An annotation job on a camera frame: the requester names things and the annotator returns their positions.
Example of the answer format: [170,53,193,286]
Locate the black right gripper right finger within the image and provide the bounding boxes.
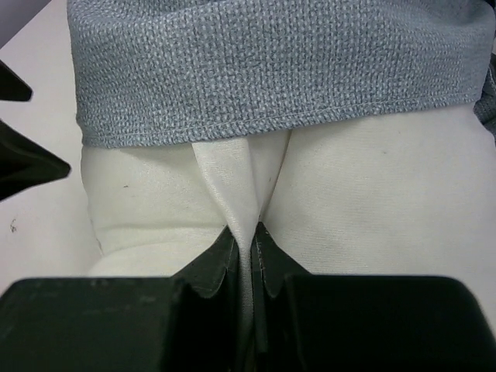
[251,224,495,371]

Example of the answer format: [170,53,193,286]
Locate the white pillow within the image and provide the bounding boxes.
[81,104,495,370]

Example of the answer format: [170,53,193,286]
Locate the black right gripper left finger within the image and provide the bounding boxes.
[1,229,239,371]

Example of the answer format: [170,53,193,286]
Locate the blue-grey pillowcase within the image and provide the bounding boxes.
[67,1,495,148]

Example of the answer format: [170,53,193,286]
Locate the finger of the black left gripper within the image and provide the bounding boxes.
[1,122,71,201]
[0,61,33,102]

